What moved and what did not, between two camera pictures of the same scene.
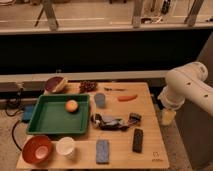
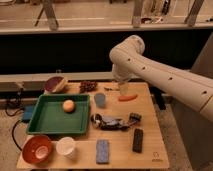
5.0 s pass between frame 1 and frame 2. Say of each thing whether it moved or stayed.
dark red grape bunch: stayed
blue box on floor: stayed
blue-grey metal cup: stayed
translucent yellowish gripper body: moved
